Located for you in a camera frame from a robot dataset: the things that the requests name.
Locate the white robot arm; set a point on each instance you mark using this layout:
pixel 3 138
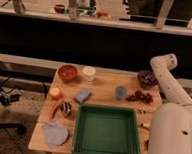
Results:
pixel 171 124

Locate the purple bowl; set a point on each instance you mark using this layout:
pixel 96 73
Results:
pixel 147 79

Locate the distant red bowl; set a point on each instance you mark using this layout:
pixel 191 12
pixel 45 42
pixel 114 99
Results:
pixel 59 8

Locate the white cup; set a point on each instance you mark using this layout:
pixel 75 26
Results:
pixel 89 73

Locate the blue sponge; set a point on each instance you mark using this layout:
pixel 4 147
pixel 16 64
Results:
pixel 82 95

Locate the small blue cup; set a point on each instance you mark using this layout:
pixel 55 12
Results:
pixel 120 92

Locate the yellow round fruit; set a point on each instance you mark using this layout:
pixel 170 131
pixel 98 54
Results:
pixel 55 93

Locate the dark red grapes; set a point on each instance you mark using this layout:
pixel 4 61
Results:
pixel 140 96

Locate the green plastic tray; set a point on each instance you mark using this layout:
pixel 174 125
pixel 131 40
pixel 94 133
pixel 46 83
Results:
pixel 105 130

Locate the grey cloth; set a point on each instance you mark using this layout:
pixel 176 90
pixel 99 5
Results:
pixel 55 133

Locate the distant green white object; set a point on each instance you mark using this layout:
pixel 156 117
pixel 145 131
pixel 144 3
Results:
pixel 87 11

